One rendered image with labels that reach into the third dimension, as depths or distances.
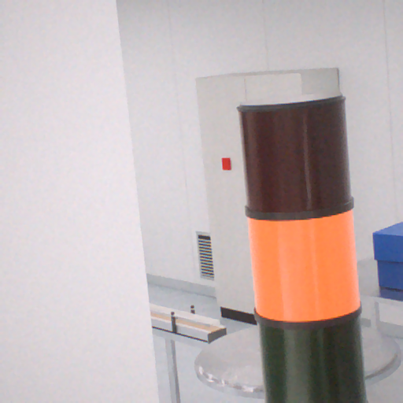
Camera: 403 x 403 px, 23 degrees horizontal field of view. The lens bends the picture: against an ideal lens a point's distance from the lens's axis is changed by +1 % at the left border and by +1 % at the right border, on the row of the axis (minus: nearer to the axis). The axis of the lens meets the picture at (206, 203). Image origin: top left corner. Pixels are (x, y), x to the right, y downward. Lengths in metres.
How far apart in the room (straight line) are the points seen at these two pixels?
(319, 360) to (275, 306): 0.03
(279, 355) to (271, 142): 0.10
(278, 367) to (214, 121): 7.57
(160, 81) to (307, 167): 8.76
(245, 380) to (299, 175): 3.82
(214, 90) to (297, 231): 7.54
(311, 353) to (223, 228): 7.70
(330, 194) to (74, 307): 1.67
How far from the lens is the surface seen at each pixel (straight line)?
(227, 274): 8.24
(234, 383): 4.23
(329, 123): 0.44
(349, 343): 0.46
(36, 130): 2.00
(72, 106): 2.05
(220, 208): 8.12
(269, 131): 0.43
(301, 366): 0.45
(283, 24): 7.93
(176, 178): 9.19
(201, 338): 4.97
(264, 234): 0.44
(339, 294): 0.45
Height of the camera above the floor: 2.38
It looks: 10 degrees down
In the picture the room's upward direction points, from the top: 6 degrees counter-clockwise
